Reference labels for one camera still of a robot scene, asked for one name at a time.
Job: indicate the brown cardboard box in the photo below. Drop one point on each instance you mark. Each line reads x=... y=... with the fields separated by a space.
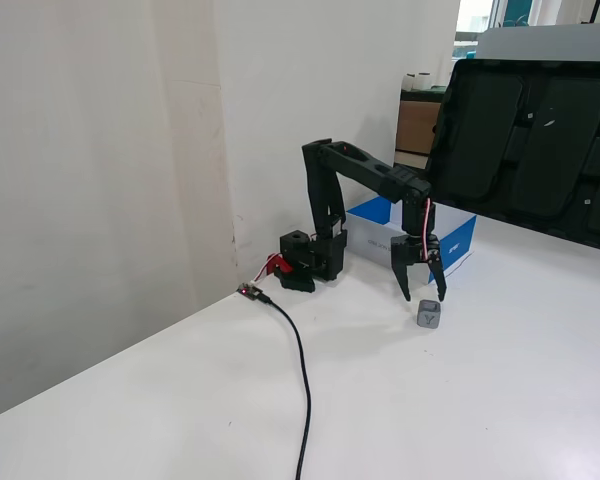
x=415 y=125

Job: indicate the small board with red LED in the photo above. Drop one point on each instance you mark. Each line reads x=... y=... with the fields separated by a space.
x=249 y=291

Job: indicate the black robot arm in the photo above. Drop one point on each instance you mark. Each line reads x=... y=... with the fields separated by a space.
x=360 y=165

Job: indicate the white cup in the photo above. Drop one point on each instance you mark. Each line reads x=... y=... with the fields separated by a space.
x=424 y=82
x=409 y=82

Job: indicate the gray flat panel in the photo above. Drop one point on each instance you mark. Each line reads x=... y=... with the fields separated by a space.
x=545 y=42

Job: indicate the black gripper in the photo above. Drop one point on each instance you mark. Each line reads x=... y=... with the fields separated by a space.
x=406 y=249

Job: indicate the black plastic tray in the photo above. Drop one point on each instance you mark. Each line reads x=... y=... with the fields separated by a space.
x=530 y=140

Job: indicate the gray lettered block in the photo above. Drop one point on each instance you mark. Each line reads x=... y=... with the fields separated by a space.
x=427 y=316

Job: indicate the blue and white cardboard box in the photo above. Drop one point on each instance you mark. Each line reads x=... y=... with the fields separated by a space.
x=370 y=237

